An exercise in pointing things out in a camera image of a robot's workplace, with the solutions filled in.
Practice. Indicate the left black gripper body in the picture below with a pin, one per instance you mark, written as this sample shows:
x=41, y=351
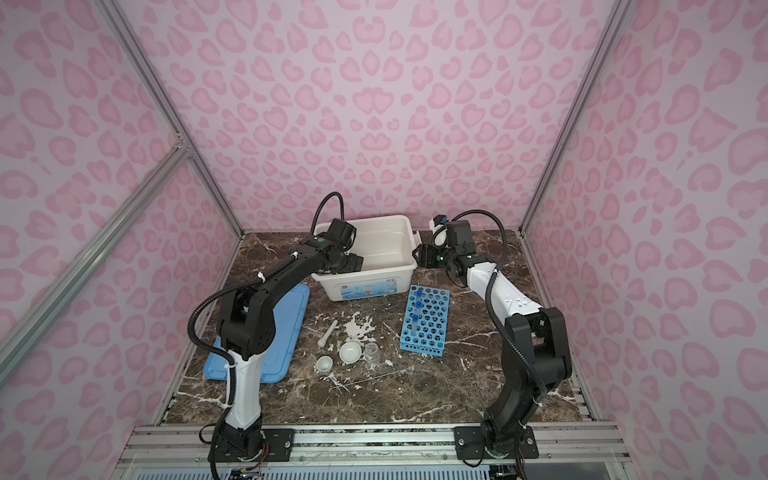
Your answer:
x=348, y=263

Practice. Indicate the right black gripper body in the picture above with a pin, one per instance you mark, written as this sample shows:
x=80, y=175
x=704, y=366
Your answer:
x=438, y=258

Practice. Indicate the white ceramic pestle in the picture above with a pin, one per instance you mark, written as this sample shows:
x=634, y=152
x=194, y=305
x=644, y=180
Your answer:
x=322, y=341

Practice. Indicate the clear glass beaker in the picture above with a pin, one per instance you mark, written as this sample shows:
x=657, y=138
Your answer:
x=372, y=355

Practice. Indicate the small white crucible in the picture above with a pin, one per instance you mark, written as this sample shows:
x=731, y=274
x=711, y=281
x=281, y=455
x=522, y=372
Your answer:
x=324, y=364

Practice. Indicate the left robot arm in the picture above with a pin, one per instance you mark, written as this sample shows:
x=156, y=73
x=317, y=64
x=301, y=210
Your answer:
x=248, y=329

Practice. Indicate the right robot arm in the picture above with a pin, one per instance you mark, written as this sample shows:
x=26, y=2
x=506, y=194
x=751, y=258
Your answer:
x=535, y=354

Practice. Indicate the white plastic storage box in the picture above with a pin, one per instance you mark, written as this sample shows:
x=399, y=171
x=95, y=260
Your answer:
x=386, y=245

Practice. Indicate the blue plastic box lid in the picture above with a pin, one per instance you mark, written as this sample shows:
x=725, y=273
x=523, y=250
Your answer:
x=289, y=315

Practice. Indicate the blue test tube rack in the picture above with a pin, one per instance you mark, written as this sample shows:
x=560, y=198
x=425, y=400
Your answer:
x=433, y=324

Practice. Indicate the white evaporating dish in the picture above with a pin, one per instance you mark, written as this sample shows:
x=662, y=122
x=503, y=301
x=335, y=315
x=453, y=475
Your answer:
x=350, y=352

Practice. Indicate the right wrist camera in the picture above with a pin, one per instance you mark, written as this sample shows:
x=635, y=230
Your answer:
x=438, y=227

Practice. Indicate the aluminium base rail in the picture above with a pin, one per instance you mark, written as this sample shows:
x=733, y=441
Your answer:
x=574, y=450

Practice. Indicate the right aluminium corner post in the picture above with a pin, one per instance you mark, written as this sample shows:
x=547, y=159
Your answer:
x=616, y=23

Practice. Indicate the aluminium corner frame post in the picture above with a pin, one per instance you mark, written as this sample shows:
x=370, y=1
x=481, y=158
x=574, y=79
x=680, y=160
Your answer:
x=127, y=38

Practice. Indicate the diagonal aluminium frame bar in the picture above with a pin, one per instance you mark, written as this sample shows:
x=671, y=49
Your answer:
x=38, y=320

